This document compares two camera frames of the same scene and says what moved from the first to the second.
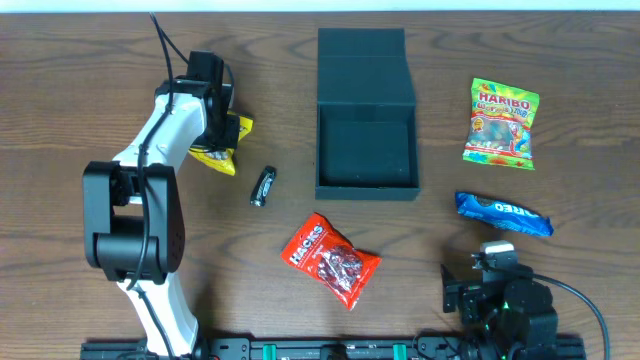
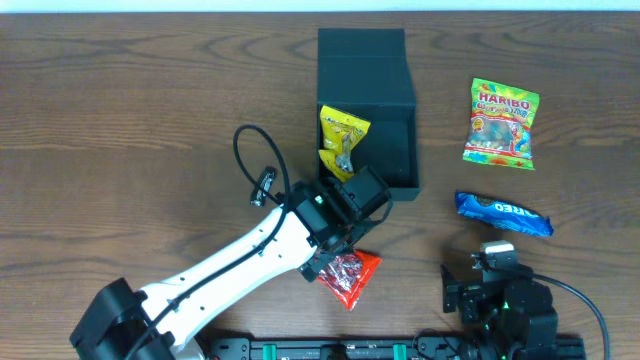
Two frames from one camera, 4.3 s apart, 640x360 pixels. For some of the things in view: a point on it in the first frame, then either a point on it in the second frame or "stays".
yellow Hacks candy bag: x=225 y=159 -> x=340 y=132
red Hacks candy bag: x=320 y=251 stays
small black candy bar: x=262 y=185 stays
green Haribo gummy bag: x=500 y=124 stays
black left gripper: x=231 y=132 -> x=320 y=265
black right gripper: x=451 y=288 stays
